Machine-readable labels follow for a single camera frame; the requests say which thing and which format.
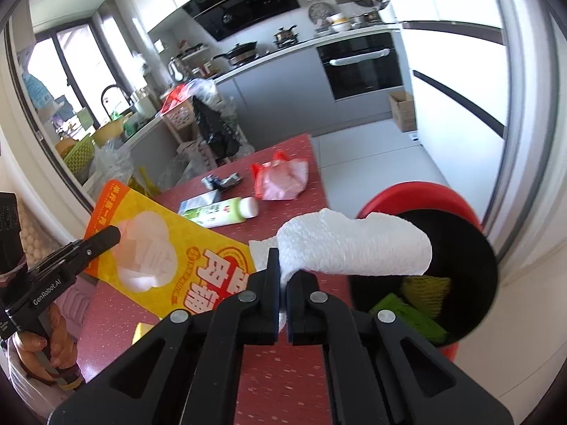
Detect blue white wrapper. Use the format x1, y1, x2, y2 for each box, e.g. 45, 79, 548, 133
201, 173, 242, 191

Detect built-in black oven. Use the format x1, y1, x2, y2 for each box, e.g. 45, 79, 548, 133
317, 33, 403, 100

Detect person's left hand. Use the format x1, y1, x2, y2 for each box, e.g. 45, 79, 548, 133
12, 303, 78, 382

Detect yellow orange snack bag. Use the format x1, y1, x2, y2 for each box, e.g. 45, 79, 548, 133
85, 180, 256, 318

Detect red stool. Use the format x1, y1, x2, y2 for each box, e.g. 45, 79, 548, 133
359, 181, 483, 361

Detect black range hood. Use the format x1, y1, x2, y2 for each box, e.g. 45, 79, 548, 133
183, 0, 300, 41

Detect small steel pot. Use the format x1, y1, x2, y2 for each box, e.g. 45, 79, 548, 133
274, 25, 299, 49

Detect red plastic bag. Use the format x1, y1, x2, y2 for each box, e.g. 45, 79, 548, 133
251, 151, 309, 202

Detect grey kitchen cabinets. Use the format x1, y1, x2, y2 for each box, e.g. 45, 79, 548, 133
216, 24, 410, 149

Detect blue white cardboard box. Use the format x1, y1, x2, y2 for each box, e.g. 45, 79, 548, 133
178, 190, 221, 215

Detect yellow foam fruit net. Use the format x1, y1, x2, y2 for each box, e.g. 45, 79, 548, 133
401, 275, 451, 318

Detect black wok on stove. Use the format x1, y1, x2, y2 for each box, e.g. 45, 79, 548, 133
213, 41, 258, 66

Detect cardboard box on floor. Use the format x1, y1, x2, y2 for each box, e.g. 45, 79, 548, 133
388, 91, 417, 132

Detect green tea plastic bottle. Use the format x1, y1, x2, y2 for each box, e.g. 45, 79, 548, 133
179, 197, 259, 228

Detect wooden rack with basket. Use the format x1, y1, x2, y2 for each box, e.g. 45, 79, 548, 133
159, 79, 222, 145

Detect white refrigerator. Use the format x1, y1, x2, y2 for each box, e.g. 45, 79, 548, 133
376, 0, 515, 227

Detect black kitchen faucet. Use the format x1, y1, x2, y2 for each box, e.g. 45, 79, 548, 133
101, 85, 133, 121

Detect black garbage bag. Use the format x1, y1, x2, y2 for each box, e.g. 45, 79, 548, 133
192, 96, 240, 161

